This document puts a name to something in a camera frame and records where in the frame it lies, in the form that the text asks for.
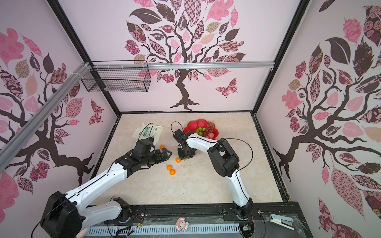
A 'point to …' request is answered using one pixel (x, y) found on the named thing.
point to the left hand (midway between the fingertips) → (166, 158)
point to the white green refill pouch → (145, 131)
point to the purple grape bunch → (209, 127)
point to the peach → (211, 135)
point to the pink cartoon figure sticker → (181, 224)
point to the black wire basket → (117, 76)
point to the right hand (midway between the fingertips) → (184, 155)
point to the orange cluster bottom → (172, 172)
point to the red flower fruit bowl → (193, 125)
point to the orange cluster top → (169, 167)
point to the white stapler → (283, 221)
